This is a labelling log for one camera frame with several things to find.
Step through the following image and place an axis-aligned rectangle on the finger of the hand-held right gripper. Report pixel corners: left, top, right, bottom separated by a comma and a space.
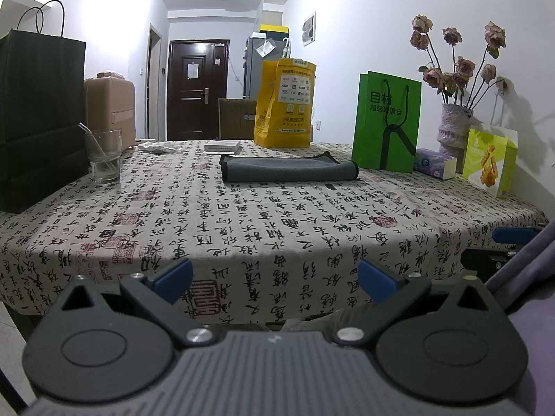
492, 226, 545, 244
460, 247, 538, 273

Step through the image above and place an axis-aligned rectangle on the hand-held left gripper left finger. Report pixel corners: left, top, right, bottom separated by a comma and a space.
56, 258, 214, 350

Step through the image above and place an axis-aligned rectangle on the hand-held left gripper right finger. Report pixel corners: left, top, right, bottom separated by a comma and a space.
333, 259, 504, 350

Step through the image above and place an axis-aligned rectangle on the grey towel with black edge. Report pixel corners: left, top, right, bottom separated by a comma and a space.
219, 151, 360, 183

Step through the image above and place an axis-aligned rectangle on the yellow-green snack carton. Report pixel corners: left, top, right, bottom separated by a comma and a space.
462, 125, 519, 199

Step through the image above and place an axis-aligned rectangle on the calligraphy printed tablecloth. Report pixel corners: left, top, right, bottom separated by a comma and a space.
0, 139, 548, 326

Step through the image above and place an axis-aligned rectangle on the dark purple clothing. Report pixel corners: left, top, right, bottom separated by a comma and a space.
505, 299, 555, 416

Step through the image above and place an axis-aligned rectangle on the purple tissue pack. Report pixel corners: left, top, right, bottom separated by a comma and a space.
413, 148, 459, 180

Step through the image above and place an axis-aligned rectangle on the textured grey vase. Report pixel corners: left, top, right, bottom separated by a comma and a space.
439, 103, 483, 157

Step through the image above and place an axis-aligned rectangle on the crumpled white tissue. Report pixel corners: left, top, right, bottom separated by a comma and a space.
135, 140, 174, 154

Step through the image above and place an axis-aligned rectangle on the clear glass cup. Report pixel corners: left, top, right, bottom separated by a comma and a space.
84, 128, 123, 184

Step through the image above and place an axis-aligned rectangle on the small white box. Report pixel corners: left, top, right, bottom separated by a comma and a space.
204, 140, 242, 154

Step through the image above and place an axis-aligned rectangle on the green paper bag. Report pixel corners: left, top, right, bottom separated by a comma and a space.
351, 70, 422, 173

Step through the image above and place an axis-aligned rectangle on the glass straw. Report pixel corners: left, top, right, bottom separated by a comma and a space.
78, 123, 119, 180

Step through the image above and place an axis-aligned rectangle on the wooden chair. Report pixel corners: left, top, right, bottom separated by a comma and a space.
218, 98, 259, 141

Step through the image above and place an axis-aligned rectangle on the dried rose bouquet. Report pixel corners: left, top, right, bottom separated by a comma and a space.
410, 14, 509, 109

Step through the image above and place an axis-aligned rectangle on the pink suitcase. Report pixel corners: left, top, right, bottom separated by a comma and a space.
83, 72, 136, 150

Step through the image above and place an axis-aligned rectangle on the dark brown door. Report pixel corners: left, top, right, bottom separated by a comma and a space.
167, 39, 230, 142

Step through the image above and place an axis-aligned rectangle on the yellow paper bag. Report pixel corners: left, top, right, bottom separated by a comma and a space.
253, 57, 317, 149

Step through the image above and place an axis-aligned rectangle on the black paper bag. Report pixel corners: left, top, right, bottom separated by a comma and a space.
0, 0, 88, 214

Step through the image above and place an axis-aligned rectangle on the grey refrigerator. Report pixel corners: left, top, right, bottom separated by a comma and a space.
244, 35, 290, 101

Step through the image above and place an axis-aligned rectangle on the yellow and black box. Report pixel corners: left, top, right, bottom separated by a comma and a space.
258, 25, 289, 41

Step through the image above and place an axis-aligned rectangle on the side doorway frame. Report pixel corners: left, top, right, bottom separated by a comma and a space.
145, 23, 165, 141

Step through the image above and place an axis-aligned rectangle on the framed wall picture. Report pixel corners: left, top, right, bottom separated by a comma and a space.
302, 10, 317, 48

